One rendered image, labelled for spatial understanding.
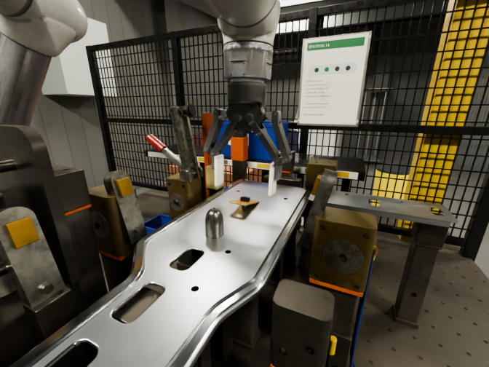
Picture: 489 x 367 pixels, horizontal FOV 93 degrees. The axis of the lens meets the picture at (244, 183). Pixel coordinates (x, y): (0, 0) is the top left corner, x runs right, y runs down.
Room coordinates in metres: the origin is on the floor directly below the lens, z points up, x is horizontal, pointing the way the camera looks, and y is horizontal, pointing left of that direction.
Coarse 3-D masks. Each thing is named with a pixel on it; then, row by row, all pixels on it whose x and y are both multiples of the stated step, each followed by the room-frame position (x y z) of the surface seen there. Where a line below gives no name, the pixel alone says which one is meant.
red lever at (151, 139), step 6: (150, 138) 0.57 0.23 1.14; (156, 138) 0.57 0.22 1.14; (156, 144) 0.56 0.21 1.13; (162, 144) 0.56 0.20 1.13; (162, 150) 0.56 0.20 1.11; (168, 150) 0.56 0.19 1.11; (168, 156) 0.55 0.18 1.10; (174, 156) 0.55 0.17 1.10; (174, 162) 0.54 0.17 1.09; (180, 162) 0.54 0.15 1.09; (180, 168) 0.54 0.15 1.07
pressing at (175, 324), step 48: (240, 192) 0.57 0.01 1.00; (288, 192) 0.57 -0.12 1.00; (144, 240) 0.33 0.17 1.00; (192, 240) 0.34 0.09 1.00; (240, 240) 0.34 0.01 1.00; (288, 240) 0.36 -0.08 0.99; (240, 288) 0.23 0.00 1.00; (96, 336) 0.17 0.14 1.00; (144, 336) 0.17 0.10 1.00; (192, 336) 0.17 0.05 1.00
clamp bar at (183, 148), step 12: (180, 108) 0.55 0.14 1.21; (192, 108) 0.53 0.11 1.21; (180, 120) 0.52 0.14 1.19; (180, 132) 0.52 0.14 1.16; (180, 144) 0.52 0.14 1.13; (192, 144) 0.54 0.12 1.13; (180, 156) 0.52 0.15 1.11; (192, 156) 0.54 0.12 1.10; (192, 168) 0.54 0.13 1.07; (192, 180) 0.51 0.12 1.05
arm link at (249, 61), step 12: (228, 48) 0.44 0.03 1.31; (240, 48) 0.43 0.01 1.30; (252, 48) 0.43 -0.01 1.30; (264, 48) 0.44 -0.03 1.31; (228, 60) 0.44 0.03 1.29; (240, 60) 0.43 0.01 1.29; (252, 60) 0.43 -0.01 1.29; (264, 60) 0.44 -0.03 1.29; (228, 72) 0.45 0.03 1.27; (240, 72) 0.43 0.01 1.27; (252, 72) 0.43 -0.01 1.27; (264, 72) 0.44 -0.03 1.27
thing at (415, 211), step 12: (336, 192) 0.57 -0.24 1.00; (348, 192) 0.57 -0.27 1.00; (336, 204) 0.49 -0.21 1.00; (348, 204) 0.49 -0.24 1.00; (360, 204) 0.49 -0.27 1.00; (384, 204) 0.49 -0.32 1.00; (396, 204) 0.49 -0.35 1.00; (408, 204) 0.49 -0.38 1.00; (420, 204) 0.49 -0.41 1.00; (432, 204) 0.49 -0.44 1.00; (384, 216) 0.45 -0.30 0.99; (396, 216) 0.44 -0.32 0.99; (408, 216) 0.43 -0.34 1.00; (420, 216) 0.43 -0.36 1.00; (432, 216) 0.43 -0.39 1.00; (444, 216) 0.43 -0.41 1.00
